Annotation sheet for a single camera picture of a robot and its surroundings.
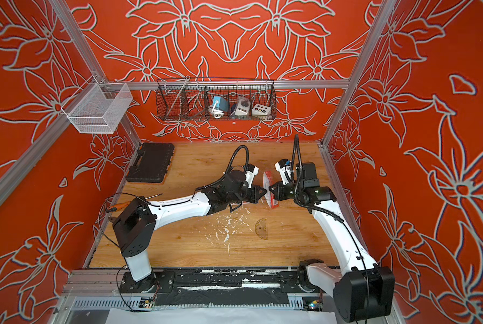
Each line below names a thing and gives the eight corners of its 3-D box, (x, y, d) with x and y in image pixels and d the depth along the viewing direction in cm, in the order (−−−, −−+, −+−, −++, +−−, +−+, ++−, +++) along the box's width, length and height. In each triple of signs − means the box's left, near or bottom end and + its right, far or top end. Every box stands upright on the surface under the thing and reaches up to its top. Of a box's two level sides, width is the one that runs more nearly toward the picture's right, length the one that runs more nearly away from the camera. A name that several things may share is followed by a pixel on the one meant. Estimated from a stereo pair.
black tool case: (129, 184, 103) (124, 179, 98) (144, 149, 119) (141, 142, 115) (164, 184, 103) (161, 178, 98) (175, 149, 119) (172, 142, 115)
